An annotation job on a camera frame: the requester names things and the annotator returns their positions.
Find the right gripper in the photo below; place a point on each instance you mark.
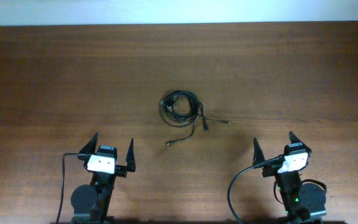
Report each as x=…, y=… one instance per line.
x=259, y=157

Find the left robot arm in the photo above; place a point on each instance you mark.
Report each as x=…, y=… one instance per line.
x=91, y=201

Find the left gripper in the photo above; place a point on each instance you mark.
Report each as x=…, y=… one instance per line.
x=120, y=171

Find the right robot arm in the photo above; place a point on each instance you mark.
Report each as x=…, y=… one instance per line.
x=303, y=200

